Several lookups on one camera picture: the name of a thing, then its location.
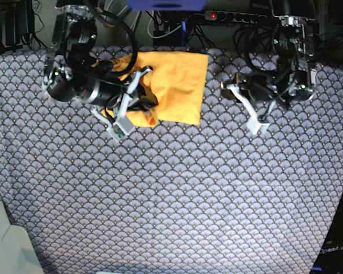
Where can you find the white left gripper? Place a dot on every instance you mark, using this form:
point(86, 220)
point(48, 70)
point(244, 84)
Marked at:
point(256, 123)

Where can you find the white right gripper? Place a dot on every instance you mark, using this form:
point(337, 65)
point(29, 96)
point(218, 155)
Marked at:
point(120, 125)

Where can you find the yellow T-shirt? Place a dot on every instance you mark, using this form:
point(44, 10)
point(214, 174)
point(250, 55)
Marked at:
point(178, 81)

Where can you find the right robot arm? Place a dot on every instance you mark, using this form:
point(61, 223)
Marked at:
point(71, 73)

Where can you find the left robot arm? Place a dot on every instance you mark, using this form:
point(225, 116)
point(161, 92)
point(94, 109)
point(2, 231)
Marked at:
point(289, 30)

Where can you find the blue box overhead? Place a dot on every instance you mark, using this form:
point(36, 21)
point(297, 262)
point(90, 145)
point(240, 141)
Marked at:
point(167, 5)

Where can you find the blue fan-pattern tablecloth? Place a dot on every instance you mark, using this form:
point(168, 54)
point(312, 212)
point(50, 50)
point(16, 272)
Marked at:
point(211, 198)

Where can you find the black OpenArm box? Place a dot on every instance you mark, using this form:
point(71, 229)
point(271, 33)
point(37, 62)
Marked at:
point(330, 258)

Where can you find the grey white furniture corner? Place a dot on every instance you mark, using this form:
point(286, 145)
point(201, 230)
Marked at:
point(17, 254)

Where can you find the black power strip red switch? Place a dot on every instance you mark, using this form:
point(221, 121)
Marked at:
point(232, 17)

